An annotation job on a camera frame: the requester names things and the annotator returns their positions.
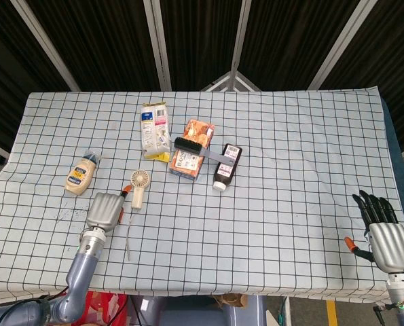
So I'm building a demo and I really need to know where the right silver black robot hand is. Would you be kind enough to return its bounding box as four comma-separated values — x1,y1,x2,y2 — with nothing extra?
344,189,404,274

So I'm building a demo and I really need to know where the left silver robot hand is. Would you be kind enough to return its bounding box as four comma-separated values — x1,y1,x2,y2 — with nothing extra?
86,185,132,234

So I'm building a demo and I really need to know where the cream handheld fan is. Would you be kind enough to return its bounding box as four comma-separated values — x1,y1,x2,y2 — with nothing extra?
130,169,149,210

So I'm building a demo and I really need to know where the white grid tablecloth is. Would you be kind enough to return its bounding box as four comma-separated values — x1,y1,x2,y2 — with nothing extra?
0,88,404,303

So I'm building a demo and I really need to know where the mayonnaise squeeze bottle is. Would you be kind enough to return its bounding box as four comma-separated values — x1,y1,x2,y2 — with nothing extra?
64,150,101,197

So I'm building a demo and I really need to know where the white yellow snack bag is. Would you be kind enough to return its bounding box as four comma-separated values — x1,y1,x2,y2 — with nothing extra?
140,101,172,163

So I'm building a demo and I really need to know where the red plastic bag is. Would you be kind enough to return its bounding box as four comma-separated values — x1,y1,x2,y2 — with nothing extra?
78,291,128,326

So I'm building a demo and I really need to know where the orange white carton box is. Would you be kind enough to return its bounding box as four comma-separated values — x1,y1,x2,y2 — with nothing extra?
169,118,217,182

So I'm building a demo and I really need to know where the dark brown bottle white cap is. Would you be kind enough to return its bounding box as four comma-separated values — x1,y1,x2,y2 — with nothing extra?
213,143,243,192

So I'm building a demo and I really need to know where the brown paper bag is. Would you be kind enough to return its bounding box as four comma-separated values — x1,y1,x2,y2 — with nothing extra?
210,293,249,307

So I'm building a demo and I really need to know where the grey wrist strap cord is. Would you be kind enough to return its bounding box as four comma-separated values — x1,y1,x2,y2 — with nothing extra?
126,207,135,261

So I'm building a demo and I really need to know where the black brush grey handle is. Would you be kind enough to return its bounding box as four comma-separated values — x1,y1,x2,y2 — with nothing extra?
173,137,236,167

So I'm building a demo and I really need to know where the white metal frame stand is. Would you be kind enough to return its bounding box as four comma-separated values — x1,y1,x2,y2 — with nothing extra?
199,71,262,92

